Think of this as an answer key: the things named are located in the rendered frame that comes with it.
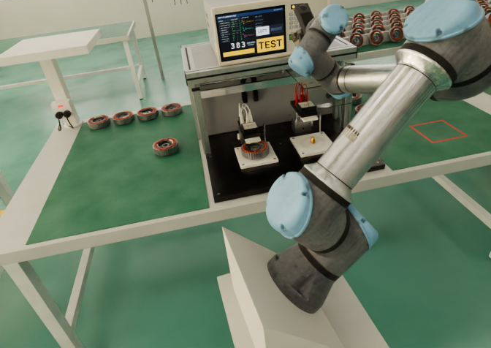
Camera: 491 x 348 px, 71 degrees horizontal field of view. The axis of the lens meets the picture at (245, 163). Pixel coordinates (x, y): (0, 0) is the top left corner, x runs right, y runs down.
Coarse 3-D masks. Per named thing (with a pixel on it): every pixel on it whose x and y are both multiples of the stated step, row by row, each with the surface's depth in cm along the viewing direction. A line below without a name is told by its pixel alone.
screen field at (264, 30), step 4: (280, 24) 128; (256, 28) 127; (260, 28) 127; (264, 28) 128; (268, 28) 128; (272, 28) 128; (276, 28) 128; (280, 28) 129; (256, 32) 128; (260, 32) 128; (264, 32) 128; (268, 32) 129; (272, 32) 129; (276, 32) 129
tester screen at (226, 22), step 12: (252, 12) 124; (264, 12) 125; (276, 12) 126; (228, 24) 125; (240, 24) 125; (252, 24) 126; (264, 24) 127; (276, 24) 128; (228, 36) 127; (240, 36) 128; (252, 36) 128; (264, 36) 129; (276, 36) 130; (228, 48) 129; (240, 48) 130
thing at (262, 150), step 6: (246, 144) 140; (252, 144) 141; (258, 144) 141; (264, 144) 138; (246, 150) 136; (252, 150) 138; (258, 150) 135; (264, 150) 135; (246, 156) 136; (252, 156) 135; (258, 156) 135; (264, 156) 136
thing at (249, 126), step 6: (240, 126) 147; (246, 126) 141; (252, 126) 141; (258, 126) 140; (246, 132) 140; (252, 132) 140; (258, 132) 141; (246, 138) 141; (252, 138) 141; (258, 138) 140
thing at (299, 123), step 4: (292, 120) 153; (296, 120) 152; (300, 120) 152; (292, 124) 154; (296, 124) 151; (300, 124) 151; (304, 124) 152; (308, 124) 152; (292, 128) 156; (296, 128) 152; (300, 128) 152; (304, 128) 152; (308, 128) 153; (296, 132) 153
